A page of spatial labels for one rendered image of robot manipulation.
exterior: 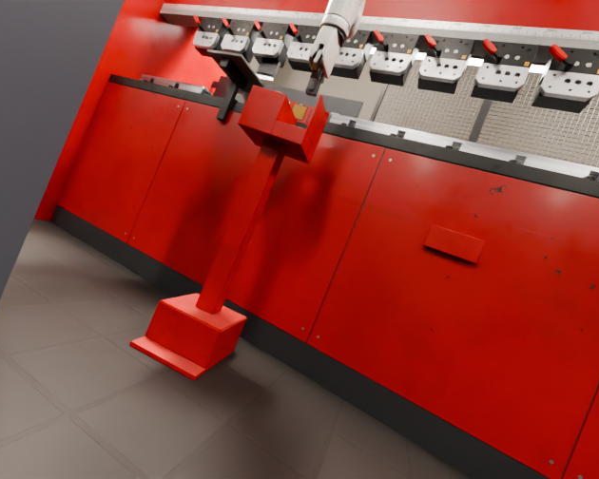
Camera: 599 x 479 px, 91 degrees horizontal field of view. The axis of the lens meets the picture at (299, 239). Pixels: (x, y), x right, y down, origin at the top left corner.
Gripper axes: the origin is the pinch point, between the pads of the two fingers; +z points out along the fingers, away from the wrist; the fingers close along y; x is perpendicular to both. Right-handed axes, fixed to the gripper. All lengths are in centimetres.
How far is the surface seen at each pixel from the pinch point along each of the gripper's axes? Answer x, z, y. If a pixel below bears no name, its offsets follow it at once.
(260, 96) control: -11.4, 8.6, 6.2
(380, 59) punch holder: 8, -34, -38
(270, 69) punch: -42, -23, -49
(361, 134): 14.7, 1.4, -23.1
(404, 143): 29.9, 1.1, -20.7
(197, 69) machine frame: -123, -32, -98
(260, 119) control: -9.0, 14.9, 6.8
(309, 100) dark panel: -38, -34, -101
